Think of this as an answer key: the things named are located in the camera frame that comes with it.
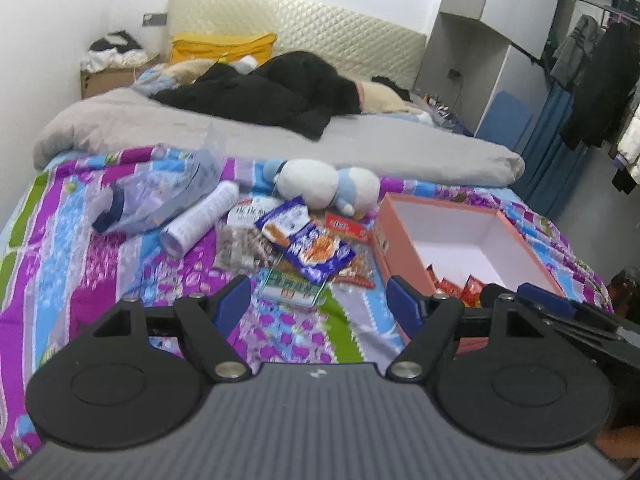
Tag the dark brown bundle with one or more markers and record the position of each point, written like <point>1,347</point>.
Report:
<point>625,290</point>

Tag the pile of red snack packets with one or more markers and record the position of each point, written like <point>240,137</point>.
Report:
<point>470,287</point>

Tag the clear nut packet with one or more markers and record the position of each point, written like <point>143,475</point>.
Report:
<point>242,250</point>

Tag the red label clear packet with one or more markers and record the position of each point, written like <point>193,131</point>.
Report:
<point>347,225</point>

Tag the grey duvet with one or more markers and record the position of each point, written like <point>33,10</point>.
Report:
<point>350,145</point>

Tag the black cloth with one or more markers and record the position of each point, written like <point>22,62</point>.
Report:
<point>392,87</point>

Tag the clear plastic bag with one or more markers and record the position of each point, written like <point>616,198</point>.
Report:
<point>160,195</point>

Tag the white hanging coat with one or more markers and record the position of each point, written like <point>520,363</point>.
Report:
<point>631,145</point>

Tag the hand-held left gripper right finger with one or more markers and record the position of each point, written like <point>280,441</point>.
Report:
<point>402,305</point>

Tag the white wall cabinet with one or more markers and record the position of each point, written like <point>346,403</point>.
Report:
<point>475,25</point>

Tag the brown cardboard box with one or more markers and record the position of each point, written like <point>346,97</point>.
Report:
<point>110,82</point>

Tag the purple patterned cloth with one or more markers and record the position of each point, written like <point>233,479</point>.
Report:
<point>450,120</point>

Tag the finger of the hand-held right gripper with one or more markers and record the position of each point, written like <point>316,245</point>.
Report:
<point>542,299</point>
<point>585,334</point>

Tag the pile of clothes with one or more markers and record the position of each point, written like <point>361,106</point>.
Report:
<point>112,50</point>

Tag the pink cardboard box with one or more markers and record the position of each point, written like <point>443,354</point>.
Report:
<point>395,260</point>

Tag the grey wall socket plate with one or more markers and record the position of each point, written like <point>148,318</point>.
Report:
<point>155,19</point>

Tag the black hanging coat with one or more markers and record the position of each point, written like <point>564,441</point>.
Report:
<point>605,95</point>

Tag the grey hanging jacket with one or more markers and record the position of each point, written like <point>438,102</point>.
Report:
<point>575,55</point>

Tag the beige pillow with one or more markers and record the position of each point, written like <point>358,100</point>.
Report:
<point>190,70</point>

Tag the light blue patterned quilt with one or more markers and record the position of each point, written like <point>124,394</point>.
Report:
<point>152,80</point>

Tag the blue white packet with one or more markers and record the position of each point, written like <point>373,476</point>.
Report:
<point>285,217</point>

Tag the blue curtain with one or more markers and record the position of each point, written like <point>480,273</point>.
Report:
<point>552,160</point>

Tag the yellow blanket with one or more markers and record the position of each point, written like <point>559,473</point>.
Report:
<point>215,47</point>

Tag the green white packet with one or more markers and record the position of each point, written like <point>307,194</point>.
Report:
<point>292,290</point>

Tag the pink pillow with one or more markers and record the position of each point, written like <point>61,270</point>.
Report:
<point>360,95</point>

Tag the purple blue packet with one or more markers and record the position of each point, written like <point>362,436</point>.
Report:
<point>317,252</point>

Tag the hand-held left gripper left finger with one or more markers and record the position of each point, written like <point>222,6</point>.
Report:
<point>235,302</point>

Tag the white packet black print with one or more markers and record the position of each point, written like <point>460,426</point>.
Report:
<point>245,217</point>

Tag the white blue plush toy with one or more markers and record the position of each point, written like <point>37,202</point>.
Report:
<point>310,182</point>

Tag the white cylindrical bottle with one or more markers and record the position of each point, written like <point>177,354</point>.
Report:
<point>200,217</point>

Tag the white cloth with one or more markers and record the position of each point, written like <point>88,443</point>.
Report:
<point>247,63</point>

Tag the cream quilted headboard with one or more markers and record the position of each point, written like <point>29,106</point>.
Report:
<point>325,30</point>

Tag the cream pillow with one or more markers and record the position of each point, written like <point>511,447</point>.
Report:
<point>382,100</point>

